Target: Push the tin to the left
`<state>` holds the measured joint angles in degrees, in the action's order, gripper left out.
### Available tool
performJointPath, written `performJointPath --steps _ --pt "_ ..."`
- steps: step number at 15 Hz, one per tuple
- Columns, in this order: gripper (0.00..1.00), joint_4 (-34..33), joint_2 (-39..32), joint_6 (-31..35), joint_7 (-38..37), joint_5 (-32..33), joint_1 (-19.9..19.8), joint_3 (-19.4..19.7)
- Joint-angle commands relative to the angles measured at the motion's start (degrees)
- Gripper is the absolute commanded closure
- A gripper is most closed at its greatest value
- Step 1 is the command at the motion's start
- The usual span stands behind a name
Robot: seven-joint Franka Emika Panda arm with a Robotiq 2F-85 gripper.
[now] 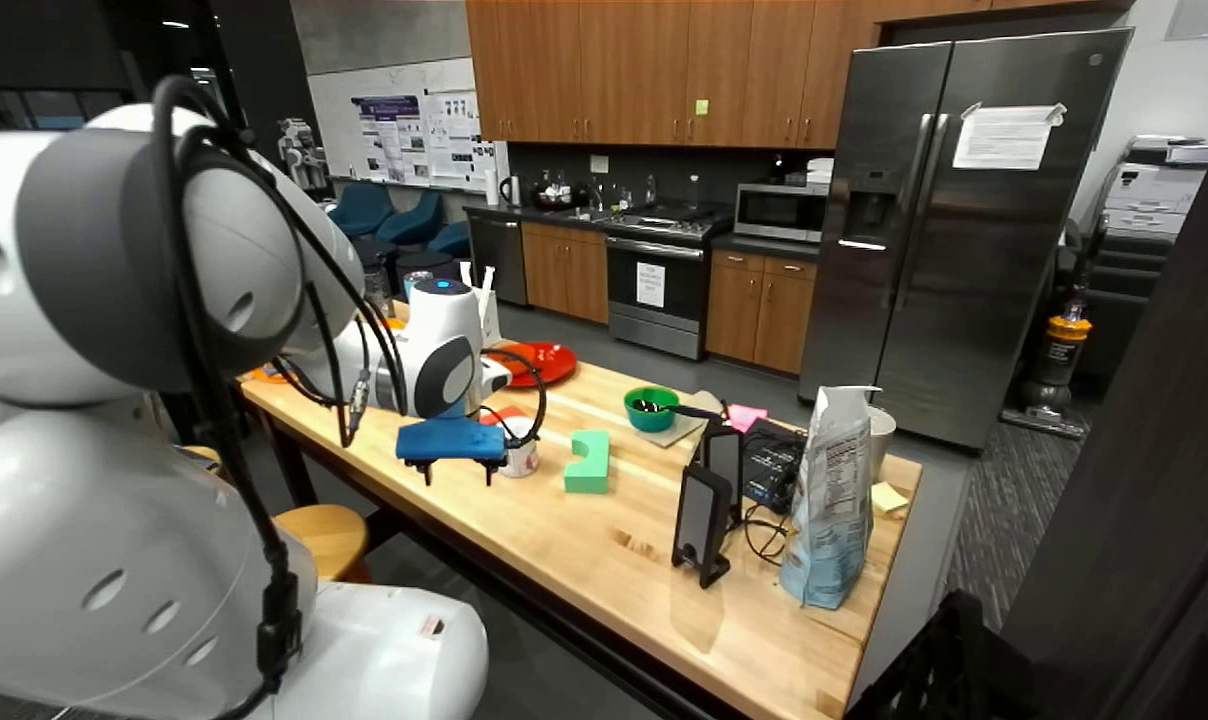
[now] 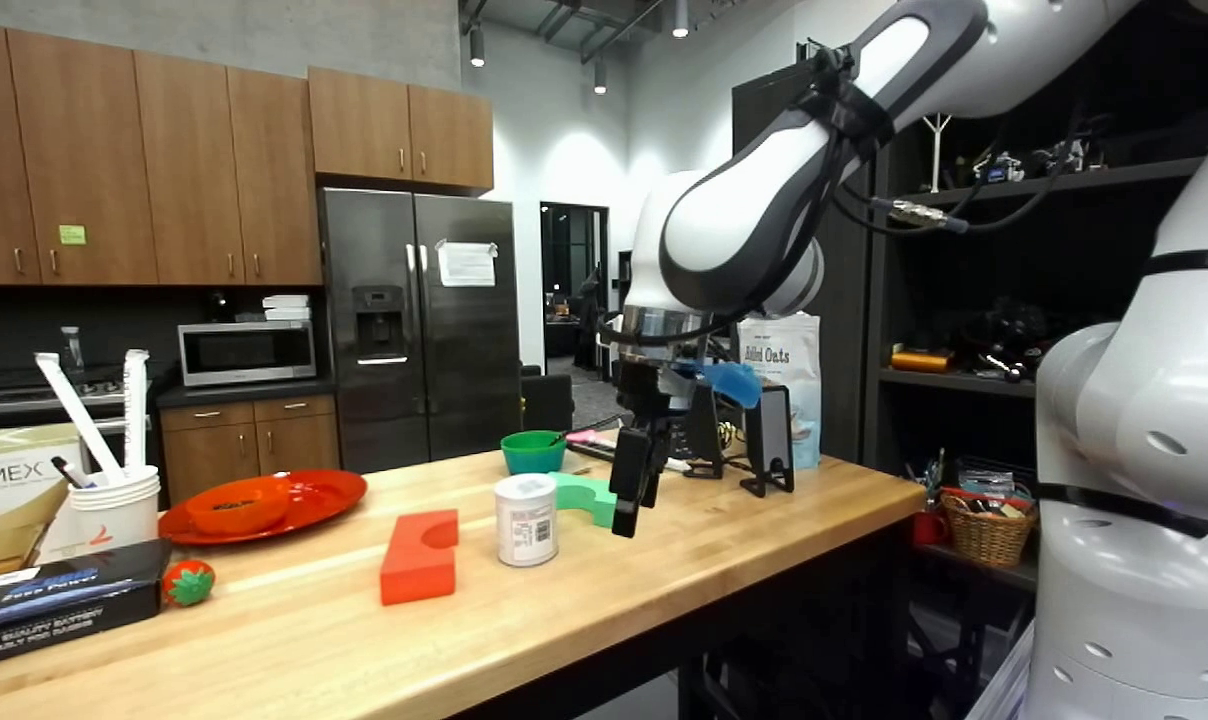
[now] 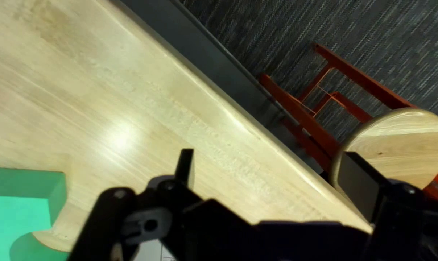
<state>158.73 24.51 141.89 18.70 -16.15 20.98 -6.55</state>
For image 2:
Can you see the wicker basket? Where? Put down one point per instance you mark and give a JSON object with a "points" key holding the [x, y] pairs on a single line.
{"points": [[984, 529]]}

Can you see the red plate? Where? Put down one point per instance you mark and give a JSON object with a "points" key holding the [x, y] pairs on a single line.
{"points": [[267, 506]]}

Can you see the stainless microwave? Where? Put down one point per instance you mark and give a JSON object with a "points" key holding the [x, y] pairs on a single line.
{"points": [[245, 353]]}

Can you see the short wooden wall cabinets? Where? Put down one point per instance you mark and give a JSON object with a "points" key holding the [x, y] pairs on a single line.
{"points": [[397, 130]]}

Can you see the cardboard box with lettering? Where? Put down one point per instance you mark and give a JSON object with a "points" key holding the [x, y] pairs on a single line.
{"points": [[9, 502]]}

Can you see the white paper on refrigerator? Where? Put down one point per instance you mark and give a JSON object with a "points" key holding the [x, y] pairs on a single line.
{"points": [[467, 265]]}

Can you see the orange block with round hole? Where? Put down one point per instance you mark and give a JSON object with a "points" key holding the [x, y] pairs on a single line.
{"points": [[417, 564]]}

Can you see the clear plastic bag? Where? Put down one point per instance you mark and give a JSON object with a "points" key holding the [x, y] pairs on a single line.
{"points": [[789, 364]]}

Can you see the green bowl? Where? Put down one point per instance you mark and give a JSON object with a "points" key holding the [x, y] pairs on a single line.
{"points": [[532, 454]]}

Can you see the green cabinet sticker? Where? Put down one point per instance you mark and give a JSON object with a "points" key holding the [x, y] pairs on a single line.
{"points": [[72, 235]]}

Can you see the white cup green lid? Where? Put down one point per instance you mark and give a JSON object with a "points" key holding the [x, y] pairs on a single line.
{"points": [[526, 523]]}

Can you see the dark bottle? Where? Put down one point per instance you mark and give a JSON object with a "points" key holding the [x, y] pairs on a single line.
{"points": [[72, 357]]}

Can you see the red and green toy strawberry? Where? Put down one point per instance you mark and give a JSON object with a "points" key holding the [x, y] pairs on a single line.
{"points": [[191, 582]]}

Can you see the orange tool on shelf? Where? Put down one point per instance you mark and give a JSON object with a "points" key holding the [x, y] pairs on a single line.
{"points": [[922, 357]]}

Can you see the white pot on microwave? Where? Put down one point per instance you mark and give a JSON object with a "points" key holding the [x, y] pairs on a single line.
{"points": [[287, 311]]}

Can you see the blue block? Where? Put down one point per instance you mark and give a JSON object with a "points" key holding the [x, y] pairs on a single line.
{"points": [[725, 386]]}

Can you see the wooden base cabinet beside refrigerator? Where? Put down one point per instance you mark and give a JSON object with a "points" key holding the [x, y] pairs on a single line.
{"points": [[251, 441]]}

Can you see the dark shelf unit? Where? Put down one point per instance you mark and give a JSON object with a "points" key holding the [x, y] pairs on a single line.
{"points": [[950, 306]]}

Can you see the ceiling spotlight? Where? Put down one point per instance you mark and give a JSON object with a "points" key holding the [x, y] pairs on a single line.
{"points": [[596, 80], [477, 51], [680, 17]]}

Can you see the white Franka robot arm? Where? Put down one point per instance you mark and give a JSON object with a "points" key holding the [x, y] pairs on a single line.
{"points": [[1148, 401]]}

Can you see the tall wooden wall cabinets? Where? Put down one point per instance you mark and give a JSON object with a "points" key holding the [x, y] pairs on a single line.
{"points": [[138, 162]]}

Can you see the white flat stick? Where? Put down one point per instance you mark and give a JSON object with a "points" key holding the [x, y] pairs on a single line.
{"points": [[138, 404]]}

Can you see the white plastic bucket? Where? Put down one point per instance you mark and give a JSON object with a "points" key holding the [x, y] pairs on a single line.
{"points": [[113, 515]]}

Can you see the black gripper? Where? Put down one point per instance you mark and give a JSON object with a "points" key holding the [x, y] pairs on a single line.
{"points": [[641, 397]]}

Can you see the black box with blue print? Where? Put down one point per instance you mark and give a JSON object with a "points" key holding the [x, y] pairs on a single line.
{"points": [[56, 603]]}

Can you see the stainless steel refrigerator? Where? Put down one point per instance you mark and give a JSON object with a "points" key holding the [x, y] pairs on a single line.
{"points": [[417, 335]]}

